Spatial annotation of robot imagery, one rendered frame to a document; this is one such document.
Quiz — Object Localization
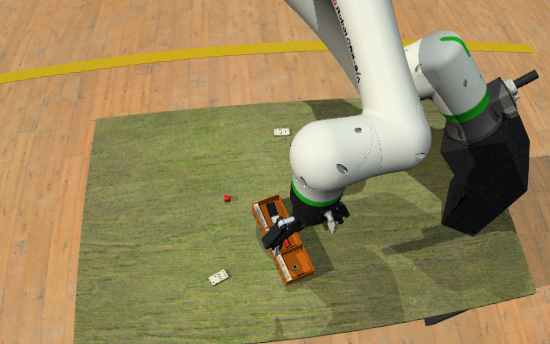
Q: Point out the white domino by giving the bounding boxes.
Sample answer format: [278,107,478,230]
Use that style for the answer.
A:
[209,270,228,286]
[274,129,290,136]

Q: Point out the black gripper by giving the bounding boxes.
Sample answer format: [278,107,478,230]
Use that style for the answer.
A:
[261,200,350,257]

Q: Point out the orange three-compartment bin rack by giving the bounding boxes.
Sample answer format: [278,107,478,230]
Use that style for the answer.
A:
[252,194,315,285]

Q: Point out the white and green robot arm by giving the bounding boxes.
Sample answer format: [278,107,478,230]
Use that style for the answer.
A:
[284,0,539,222]

